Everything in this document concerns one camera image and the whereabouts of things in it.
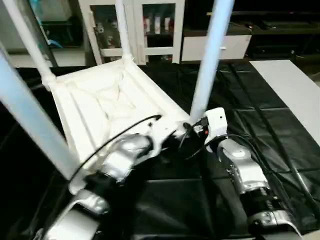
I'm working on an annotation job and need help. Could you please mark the white glass door cabinet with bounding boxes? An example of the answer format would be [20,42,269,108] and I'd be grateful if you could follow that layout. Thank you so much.
[77,0,186,66]

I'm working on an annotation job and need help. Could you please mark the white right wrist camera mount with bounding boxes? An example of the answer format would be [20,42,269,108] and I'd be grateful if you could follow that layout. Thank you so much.
[203,107,228,153]

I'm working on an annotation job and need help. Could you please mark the black storage unit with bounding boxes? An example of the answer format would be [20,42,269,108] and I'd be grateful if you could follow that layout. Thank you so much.
[41,19,83,48]

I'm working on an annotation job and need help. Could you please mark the black work mat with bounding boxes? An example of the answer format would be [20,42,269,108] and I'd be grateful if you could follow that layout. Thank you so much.
[0,59,320,240]

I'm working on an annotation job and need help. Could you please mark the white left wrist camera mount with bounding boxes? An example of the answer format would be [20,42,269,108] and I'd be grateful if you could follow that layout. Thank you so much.
[147,117,180,157]

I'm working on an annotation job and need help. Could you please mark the grey pole stand blue brackets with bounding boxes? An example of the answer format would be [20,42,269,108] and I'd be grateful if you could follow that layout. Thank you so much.
[29,0,62,68]

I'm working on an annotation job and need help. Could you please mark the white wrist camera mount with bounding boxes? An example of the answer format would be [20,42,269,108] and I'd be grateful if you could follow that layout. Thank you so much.
[147,117,180,157]
[203,107,228,153]

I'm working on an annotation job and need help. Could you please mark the black low desk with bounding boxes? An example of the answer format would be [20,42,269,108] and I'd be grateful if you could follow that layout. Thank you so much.
[229,11,320,61]

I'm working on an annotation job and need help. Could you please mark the white drawer cabinet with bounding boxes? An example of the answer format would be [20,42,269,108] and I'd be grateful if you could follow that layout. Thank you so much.
[181,33,253,62]

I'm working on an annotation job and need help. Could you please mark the white flat board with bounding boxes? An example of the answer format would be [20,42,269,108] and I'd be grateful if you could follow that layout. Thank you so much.
[249,59,320,147]

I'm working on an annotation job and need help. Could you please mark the white plastic table top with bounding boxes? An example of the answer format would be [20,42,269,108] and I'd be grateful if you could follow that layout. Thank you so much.
[42,56,191,195]

